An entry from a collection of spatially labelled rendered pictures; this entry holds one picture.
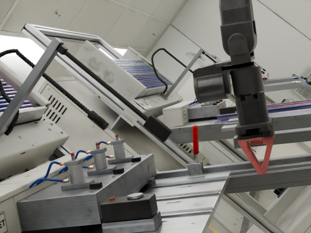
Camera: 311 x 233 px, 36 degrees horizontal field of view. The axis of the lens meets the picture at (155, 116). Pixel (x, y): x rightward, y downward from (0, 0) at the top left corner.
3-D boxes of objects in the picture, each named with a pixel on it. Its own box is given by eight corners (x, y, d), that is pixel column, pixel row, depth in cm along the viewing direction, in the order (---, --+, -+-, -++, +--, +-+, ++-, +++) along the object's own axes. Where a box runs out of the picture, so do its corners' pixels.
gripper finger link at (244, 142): (243, 179, 91) (235, 130, 90) (246, 170, 98) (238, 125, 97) (280, 174, 89) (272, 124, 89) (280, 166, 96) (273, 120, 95)
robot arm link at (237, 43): (245, 31, 86) (250, 30, 94) (183, 44, 89) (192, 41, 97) (256, 97, 87) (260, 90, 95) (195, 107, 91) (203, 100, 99)
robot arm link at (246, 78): (258, 60, 88) (260, 60, 93) (220, 67, 90) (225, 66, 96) (264, 97, 88) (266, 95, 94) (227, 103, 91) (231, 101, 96)
